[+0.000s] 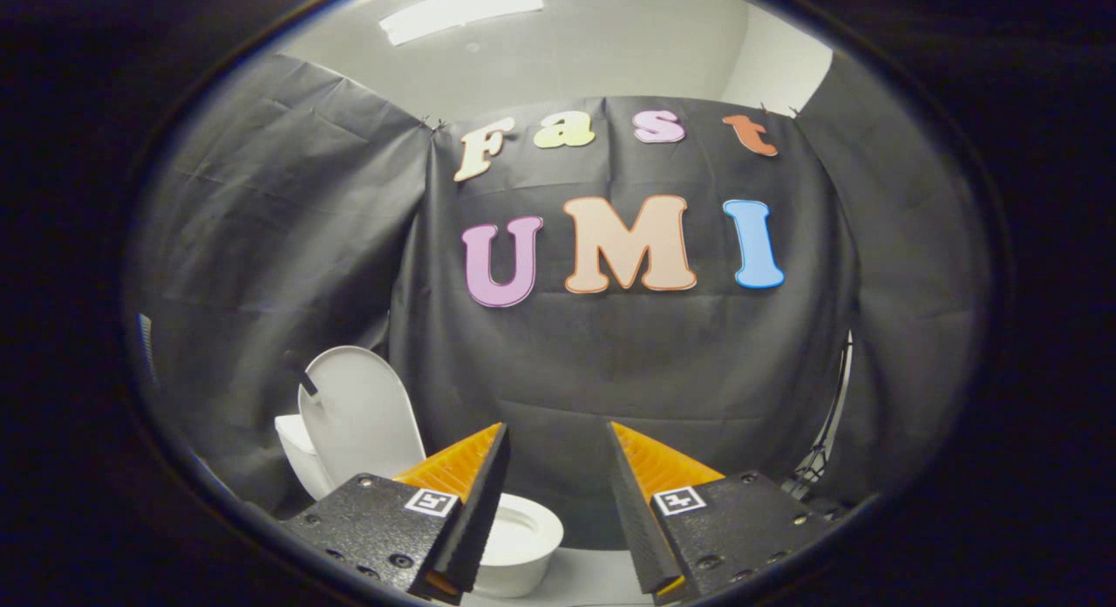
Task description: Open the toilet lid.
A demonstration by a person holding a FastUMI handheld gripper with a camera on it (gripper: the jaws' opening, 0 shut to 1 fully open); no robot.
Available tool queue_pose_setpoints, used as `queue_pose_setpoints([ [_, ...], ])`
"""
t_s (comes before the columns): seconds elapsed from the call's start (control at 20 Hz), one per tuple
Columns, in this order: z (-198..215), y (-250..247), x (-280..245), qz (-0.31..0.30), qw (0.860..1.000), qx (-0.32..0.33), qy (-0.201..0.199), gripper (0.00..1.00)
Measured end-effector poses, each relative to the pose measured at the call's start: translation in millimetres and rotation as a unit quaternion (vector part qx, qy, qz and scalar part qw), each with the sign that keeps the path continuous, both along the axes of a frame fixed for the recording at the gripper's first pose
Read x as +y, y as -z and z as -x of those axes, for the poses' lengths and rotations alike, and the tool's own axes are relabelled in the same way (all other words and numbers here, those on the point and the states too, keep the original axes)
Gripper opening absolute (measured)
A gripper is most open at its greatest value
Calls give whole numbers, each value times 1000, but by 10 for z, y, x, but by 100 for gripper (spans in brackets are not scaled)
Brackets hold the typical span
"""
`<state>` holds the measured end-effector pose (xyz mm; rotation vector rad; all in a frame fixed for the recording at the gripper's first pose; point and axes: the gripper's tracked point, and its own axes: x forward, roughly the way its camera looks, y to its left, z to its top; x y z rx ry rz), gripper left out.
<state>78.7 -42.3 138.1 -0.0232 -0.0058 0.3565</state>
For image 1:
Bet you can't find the ceiling light panel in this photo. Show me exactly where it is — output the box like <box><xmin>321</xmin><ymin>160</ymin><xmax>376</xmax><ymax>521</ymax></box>
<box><xmin>378</xmin><ymin>0</ymin><xmax>544</xmax><ymax>48</ymax></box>

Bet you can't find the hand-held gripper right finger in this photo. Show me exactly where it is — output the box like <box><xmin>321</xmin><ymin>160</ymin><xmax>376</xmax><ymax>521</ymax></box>
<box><xmin>606</xmin><ymin>420</ymin><xmax>840</xmax><ymax>606</ymax></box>

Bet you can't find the black backdrop cloth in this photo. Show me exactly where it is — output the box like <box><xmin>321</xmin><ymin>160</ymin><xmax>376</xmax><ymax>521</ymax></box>
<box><xmin>125</xmin><ymin>52</ymin><xmax>997</xmax><ymax>552</ymax></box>

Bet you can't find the white toilet lid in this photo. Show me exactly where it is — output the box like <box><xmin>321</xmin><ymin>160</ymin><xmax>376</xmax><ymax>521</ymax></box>
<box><xmin>283</xmin><ymin>344</ymin><xmax>429</xmax><ymax>496</ymax></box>

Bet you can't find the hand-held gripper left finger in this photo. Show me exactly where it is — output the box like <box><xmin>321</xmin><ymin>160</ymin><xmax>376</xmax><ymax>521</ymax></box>
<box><xmin>279</xmin><ymin>421</ymin><xmax>512</xmax><ymax>606</ymax></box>

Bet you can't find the black tripod stand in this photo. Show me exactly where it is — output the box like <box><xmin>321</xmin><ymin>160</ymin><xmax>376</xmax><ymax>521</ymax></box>
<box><xmin>783</xmin><ymin>331</ymin><xmax>854</xmax><ymax>505</ymax></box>

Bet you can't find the white ceramic toilet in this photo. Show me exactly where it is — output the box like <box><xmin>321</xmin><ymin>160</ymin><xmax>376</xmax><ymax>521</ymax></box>
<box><xmin>274</xmin><ymin>413</ymin><xmax>566</xmax><ymax>600</ymax></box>

